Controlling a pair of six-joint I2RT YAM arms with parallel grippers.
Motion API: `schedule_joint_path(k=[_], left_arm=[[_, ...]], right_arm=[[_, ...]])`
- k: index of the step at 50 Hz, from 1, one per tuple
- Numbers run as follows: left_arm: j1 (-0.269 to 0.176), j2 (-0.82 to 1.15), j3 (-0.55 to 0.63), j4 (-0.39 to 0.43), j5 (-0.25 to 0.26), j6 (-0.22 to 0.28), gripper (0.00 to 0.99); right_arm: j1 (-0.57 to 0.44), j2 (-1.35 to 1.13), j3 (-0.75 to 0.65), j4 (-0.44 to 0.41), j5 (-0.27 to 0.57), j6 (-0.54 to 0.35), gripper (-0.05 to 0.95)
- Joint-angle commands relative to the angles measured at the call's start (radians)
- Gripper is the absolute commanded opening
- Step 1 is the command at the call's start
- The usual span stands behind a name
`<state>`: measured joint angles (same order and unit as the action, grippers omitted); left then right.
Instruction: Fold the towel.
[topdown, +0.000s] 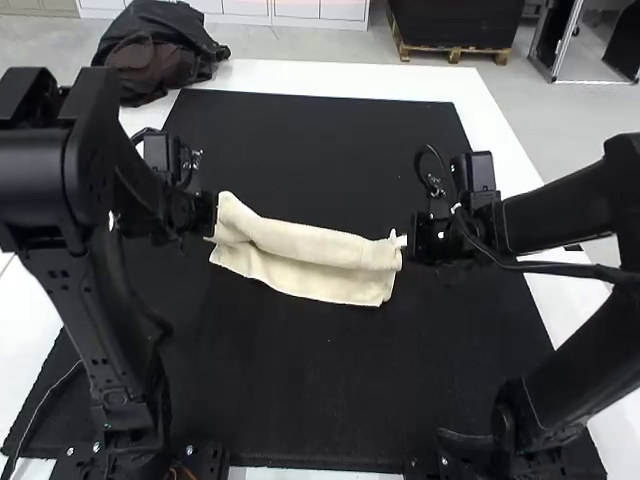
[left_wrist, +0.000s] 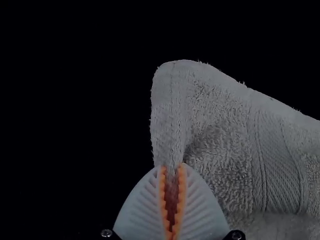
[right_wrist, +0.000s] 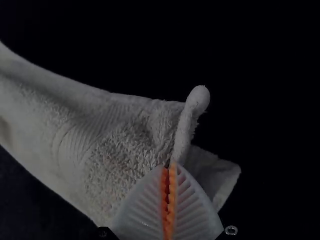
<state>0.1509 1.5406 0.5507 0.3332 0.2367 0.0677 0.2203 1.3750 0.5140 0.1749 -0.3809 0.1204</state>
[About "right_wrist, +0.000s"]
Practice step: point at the pale towel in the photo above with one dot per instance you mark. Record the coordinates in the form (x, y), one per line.
(75, 120)

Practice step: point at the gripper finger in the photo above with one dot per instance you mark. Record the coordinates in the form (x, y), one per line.
(192, 212)
(145, 210)

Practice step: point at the black mat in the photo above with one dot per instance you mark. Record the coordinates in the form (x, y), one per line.
(250, 50)

